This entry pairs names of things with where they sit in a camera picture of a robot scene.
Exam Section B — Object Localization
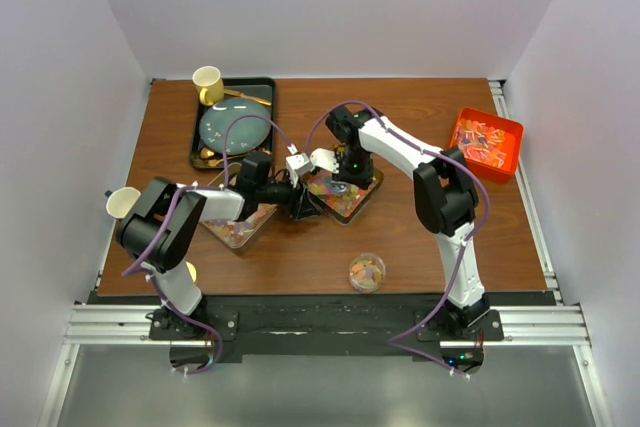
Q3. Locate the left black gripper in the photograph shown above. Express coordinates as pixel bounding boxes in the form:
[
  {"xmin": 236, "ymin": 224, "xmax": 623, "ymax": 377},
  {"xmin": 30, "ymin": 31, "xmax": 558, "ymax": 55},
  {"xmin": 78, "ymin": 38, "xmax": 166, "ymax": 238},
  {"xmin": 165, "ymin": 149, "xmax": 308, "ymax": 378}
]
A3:
[{"xmin": 256, "ymin": 170, "xmax": 320, "ymax": 220}]

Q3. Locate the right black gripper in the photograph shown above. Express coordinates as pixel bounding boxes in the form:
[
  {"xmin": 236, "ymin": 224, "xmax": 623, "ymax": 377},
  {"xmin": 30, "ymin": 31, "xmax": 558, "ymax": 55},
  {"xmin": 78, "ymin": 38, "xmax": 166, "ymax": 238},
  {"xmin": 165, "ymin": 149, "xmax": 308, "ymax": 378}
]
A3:
[{"xmin": 331, "ymin": 148, "xmax": 373, "ymax": 190}]

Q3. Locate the gold tin of gummy candies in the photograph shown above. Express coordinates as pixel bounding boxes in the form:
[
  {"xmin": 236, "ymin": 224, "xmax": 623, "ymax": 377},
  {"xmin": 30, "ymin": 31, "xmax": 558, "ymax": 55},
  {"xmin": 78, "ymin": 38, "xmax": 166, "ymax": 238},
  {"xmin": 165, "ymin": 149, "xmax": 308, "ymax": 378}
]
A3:
[{"xmin": 307, "ymin": 169, "xmax": 384, "ymax": 225}]

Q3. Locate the silver tin of popsicle candies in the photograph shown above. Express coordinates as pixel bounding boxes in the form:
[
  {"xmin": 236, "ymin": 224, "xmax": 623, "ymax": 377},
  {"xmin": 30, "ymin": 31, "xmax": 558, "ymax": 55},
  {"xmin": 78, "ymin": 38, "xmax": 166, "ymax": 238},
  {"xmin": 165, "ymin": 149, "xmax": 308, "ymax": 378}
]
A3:
[{"xmin": 199, "ymin": 166, "xmax": 280, "ymax": 249}]

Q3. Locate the clear plastic jar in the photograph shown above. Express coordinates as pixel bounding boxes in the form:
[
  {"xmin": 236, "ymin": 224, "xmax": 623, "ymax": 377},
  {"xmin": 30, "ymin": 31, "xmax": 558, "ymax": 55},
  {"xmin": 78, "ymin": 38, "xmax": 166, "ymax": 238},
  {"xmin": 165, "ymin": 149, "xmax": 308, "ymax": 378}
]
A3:
[{"xmin": 348, "ymin": 253, "xmax": 386, "ymax": 293}]

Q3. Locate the orange box of lollipops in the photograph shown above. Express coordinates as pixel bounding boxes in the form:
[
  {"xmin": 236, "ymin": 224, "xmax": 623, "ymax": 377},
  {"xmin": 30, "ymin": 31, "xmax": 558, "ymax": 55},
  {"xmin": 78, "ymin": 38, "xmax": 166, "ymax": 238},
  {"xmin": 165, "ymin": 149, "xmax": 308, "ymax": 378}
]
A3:
[{"xmin": 449, "ymin": 107, "xmax": 525, "ymax": 184}]

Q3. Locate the metal candy scoop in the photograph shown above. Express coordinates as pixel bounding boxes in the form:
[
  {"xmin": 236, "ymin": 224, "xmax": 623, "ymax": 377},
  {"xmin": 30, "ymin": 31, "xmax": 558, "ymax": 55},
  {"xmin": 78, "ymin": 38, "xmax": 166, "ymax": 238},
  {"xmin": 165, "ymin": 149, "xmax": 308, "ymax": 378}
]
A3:
[{"xmin": 330, "ymin": 181, "xmax": 359, "ymax": 195}]

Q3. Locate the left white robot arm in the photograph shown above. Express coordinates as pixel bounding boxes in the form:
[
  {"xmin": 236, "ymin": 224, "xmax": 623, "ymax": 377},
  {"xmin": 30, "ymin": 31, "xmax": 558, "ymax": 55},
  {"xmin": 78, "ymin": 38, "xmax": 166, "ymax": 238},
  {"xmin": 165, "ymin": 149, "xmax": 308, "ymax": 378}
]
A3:
[{"xmin": 116, "ymin": 152, "xmax": 315, "ymax": 339}]

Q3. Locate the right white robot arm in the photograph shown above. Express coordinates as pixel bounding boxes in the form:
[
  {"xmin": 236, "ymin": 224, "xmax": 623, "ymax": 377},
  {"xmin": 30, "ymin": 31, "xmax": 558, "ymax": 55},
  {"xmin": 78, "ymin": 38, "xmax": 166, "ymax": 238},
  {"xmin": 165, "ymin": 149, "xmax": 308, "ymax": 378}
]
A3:
[{"xmin": 325, "ymin": 103, "xmax": 490, "ymax": 340}]

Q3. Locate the blue-grey plate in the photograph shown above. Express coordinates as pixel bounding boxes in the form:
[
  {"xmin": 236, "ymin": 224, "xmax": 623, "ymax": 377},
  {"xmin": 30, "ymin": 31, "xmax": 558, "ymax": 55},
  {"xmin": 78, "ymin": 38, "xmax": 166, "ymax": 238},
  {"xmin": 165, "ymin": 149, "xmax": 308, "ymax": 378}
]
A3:
[{"xmin": 198, "ymin": 97, "xmax": 271, "ymax": 156}]

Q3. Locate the gold fork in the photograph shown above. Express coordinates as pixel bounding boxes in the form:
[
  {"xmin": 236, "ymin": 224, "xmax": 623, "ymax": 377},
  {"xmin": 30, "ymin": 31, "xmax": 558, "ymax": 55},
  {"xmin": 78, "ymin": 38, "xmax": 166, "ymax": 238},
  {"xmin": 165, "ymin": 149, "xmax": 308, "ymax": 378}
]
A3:
[{"xmin": 190, "ymin": 157, "xmax": 224, "ymax": 169}]

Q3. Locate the gold spoon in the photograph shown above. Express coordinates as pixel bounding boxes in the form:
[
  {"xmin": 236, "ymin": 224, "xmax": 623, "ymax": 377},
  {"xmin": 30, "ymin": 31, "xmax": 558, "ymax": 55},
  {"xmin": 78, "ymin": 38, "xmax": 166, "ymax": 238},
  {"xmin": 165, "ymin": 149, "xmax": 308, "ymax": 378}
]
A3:
[{"xmin": 199, "ymin": 147, "xmax": 219, "ymax": 161}]

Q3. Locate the yellow mug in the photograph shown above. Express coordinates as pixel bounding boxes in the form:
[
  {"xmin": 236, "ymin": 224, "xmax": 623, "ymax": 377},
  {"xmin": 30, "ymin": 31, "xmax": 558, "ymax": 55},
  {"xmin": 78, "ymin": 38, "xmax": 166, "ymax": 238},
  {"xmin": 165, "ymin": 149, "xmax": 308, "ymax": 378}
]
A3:
[{"xmin": 192, "ymin": 66, "xmax": 225, "ymax": 106}]

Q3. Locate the dark green paper cup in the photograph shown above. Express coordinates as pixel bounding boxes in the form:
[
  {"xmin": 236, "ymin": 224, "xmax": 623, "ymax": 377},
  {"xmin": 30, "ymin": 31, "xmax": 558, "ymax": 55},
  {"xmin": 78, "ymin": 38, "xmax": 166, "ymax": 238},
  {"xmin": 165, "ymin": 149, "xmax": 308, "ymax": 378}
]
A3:
[{"xmin": 105, "ymin": 186, "xmax": 141, "ymax": 220}]

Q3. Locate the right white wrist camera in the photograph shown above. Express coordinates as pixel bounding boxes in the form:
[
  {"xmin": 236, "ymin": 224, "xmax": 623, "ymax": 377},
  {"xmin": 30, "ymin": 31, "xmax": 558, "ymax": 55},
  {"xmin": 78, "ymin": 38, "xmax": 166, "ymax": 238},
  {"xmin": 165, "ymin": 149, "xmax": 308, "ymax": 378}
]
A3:
[{"xmin": 310, "ymin": 148, "xmax": 340, "ymax": 174}]

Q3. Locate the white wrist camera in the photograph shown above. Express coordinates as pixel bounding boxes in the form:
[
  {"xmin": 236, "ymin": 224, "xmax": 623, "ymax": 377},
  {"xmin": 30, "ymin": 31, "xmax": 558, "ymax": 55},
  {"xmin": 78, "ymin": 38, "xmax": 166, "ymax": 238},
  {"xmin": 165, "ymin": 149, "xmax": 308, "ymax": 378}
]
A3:
[
  {"xmin": 310, "ymin": 148, "xmax": 340, "ymax": 174},
  {"xmin": 285, "ymin": 143, "xmax": 314, "ymax": 188}
]

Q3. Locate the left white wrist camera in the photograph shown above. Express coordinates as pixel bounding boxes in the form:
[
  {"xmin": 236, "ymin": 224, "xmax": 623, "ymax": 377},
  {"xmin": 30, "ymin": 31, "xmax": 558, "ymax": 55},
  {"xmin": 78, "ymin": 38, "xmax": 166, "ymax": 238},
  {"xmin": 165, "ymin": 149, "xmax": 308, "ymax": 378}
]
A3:
[{"xmin": 285, "ymin": 143, "xmax": 314, "ymax": 188}]

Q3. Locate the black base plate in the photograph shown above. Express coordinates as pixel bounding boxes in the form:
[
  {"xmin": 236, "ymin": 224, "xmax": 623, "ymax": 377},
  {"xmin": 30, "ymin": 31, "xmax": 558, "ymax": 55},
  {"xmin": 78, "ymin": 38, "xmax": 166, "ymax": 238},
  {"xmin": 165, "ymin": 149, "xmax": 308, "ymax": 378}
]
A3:
[{"xmin": 146, "ymin": 293, "xmax": 504, "ymax": 367}]

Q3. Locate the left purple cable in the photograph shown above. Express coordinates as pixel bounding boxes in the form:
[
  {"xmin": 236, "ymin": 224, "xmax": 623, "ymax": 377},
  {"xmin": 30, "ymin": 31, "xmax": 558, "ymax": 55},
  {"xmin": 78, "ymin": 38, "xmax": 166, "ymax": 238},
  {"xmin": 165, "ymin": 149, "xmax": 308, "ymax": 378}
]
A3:
[{"xmin": 121, "ymin": 114, "xmax": 301, "ymax": 376}]

